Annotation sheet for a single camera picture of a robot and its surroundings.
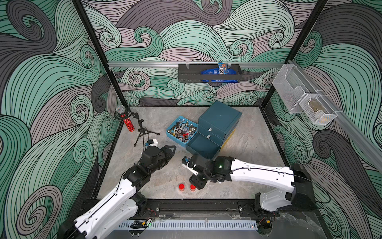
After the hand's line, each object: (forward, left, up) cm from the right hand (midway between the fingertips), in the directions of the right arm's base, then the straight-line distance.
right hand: (195, 176), depth 73 cm
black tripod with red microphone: (+32, +40, +13) cm, 53 cm away
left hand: (+13, +10, +7) cm, 18 cm away
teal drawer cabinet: (+24, -12, +11) cm, 29 cm away
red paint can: (-3, +7, -9) cm, 11 cm away
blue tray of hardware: (+37, +8, -11) cm, 39 cm away
